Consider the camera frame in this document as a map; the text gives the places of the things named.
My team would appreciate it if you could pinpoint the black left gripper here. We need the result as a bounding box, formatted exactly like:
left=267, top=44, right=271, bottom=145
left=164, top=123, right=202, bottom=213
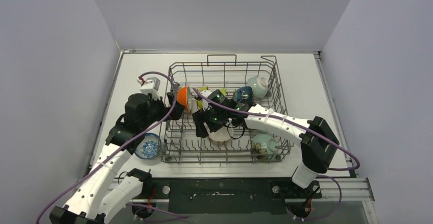
left=140, top=92, right=184, bottom=130

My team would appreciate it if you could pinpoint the white bowl orange outside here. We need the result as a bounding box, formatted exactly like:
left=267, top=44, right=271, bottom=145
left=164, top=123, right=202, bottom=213
left=177, top=86, right=193, bottom=113

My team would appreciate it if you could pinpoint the beige bowl with black outside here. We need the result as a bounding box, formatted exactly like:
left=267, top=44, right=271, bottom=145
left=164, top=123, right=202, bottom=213
left=208, top=127, right=233, bottom=145

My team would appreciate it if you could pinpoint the yellow green bowl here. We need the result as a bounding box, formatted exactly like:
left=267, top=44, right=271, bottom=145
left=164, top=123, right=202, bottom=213
left=196, top=86, right=211, bottom=110

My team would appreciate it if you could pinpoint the blue white patterned bowl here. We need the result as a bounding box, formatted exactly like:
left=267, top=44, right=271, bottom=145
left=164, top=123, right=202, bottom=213
left=134, top=133, right=161, bottom=160

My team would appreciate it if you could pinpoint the pale green plate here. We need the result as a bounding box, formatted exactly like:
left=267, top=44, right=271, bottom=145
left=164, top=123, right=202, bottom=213
left=247, top=77, right=270, bottom=98

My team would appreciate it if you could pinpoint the pale celadon bowl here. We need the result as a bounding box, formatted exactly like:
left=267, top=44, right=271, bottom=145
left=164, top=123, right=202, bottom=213
left=252, top=134, right=278, bottom=162

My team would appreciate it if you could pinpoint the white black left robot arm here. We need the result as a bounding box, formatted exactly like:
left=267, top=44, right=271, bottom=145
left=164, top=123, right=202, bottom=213
left=49, top=91, right=184, bottom=223

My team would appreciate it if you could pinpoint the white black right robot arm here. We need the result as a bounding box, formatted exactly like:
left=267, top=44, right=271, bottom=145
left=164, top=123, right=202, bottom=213
left=193, top=88, right=342, bottom=198

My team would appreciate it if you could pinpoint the grey wire dish rack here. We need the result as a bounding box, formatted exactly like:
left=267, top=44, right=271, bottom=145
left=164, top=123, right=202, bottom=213
left=160, top=56, right=294, bottom=164

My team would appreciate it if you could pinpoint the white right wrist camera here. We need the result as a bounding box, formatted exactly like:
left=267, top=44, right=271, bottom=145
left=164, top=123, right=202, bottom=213
left=198, top=90, right=214, bottom=110

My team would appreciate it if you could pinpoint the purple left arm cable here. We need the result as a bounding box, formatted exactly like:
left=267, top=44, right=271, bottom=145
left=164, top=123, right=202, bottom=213
left=35, top=71, right=190, bottom=224

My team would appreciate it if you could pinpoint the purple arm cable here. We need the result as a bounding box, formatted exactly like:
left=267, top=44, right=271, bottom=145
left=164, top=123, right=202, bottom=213
left=192, top=87, right=361, bottom=221
left=35, top=71, right=190, bottom=224

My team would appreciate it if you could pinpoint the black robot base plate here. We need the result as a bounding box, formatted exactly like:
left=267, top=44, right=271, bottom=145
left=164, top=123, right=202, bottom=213
left=135, top=177, right=322, bottom=215

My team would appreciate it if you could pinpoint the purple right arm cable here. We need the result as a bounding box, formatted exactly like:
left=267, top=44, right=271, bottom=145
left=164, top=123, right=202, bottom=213
left=192, top=87, right=361, bottom=221

